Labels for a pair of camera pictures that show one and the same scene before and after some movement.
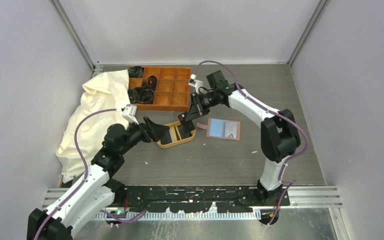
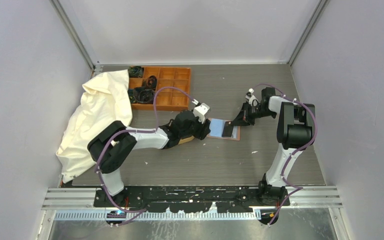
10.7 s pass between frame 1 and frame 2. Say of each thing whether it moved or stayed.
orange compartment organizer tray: stayed
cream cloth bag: stayed
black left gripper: moved
